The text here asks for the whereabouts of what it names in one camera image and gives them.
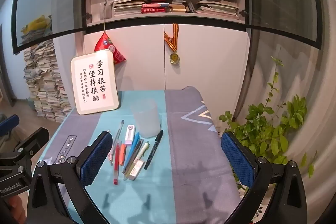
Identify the green potted plant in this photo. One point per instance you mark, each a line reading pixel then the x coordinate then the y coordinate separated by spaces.
pixel 262 132

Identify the white eraser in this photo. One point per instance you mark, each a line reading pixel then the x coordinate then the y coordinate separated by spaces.
pixel 135 170

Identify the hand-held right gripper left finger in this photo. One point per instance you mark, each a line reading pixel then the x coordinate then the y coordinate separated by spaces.
pixel 95 158

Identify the framed calligraphy sign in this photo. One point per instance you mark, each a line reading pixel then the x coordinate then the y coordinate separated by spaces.
pixel 94 82

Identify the stack of white workbooks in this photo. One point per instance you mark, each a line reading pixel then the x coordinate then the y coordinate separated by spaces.
pixel 128 6

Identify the dark grey pen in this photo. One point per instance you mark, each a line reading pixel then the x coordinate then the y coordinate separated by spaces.
pixel 138 149

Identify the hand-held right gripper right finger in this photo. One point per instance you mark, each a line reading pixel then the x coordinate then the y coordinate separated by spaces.
pixel 237 158

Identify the red pyramid hanging ornament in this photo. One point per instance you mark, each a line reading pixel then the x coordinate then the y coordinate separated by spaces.
pixel 106 43

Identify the stack of red books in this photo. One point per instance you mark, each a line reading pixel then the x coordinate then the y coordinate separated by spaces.
pixel 155 9

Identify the green and white pen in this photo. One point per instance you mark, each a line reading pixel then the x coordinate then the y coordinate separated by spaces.
pixel 143 151

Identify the tall pile of books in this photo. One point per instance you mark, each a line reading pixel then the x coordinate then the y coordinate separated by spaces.
pixel 44 82

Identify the gold medal with striped ribbon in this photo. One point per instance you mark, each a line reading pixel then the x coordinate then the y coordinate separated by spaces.
pixel 174 58

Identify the pink patterned pen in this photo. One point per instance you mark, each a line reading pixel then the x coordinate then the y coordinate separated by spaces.
pixel 110 160

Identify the frosted plastic cup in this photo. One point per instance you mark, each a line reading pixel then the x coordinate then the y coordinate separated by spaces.
pixel 145 119

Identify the blue and grey tablecloth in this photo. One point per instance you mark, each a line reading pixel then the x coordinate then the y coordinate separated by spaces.
pixel 189 155

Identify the red gel pen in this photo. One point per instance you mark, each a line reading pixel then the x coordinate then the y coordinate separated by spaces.
pixel 116 174

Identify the white bookshelf cabinet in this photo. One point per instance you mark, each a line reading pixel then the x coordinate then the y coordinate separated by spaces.
pixel 210 56

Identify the clear gel pen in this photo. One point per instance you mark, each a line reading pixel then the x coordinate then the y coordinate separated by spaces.
pixel 118 134

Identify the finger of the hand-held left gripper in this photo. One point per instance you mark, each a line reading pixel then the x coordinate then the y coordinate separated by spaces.
pixel 10 122
pixel 34 138

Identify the black marker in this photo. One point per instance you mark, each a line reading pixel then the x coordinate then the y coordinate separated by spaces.
pixel 153 149

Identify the small stack of books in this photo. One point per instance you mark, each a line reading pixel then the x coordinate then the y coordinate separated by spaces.
pixel 181 6

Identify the orange pen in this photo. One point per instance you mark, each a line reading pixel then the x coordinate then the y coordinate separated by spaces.
pixel 122 155

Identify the blue pen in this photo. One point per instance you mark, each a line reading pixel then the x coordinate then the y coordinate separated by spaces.
pixel 134 145

